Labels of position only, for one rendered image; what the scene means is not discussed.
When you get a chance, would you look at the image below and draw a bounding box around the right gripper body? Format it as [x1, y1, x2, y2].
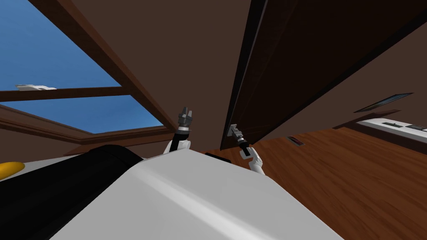
[231, 128, 246, 144]

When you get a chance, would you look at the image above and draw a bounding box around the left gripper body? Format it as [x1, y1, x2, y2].
[178, 113, 193, 129]

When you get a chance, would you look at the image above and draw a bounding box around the dark flat rectangular object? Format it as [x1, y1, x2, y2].
[286, 135, 306, 147]

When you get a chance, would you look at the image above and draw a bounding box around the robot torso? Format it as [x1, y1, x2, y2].
[49, 148, 345, 240]

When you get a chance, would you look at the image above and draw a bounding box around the dark brown door leaf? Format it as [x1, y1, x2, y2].
[220, 0, 427, 151]

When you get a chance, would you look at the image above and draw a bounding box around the brown framed window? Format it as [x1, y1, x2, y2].
[0, 0, 178, 146]

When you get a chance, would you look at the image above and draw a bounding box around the white cabinet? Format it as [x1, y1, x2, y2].
[355, 118, 427, 145]

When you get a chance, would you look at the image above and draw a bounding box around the yellow rounded object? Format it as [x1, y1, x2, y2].
[0, 161, 26, 181]

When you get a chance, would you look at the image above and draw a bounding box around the dark framed wall picture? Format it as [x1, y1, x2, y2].
[353, 92, 414, 114]

